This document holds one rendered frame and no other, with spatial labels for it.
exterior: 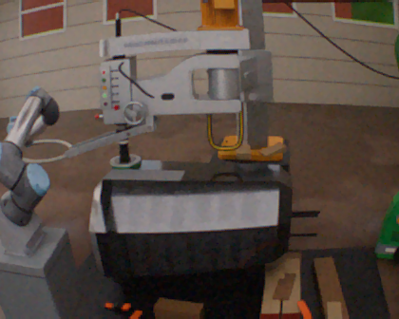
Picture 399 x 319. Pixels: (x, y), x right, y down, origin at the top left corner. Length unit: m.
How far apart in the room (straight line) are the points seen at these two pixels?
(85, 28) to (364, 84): 6.23
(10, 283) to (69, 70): 7.60
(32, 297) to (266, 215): 1.41
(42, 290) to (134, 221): 0.89
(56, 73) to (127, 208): 7.10
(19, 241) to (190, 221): 1.07
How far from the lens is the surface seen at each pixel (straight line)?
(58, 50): 9.34
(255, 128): 3.29
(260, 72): 3.14
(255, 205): 2.45
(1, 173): 1.81
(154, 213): 2.50
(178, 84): 2.59
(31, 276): 1.92
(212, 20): 2.55
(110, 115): 2.70
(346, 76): 8.97
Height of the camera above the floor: 1.82
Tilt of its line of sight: 19 degrees down
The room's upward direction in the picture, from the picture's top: 3 degrees counter-clockwise
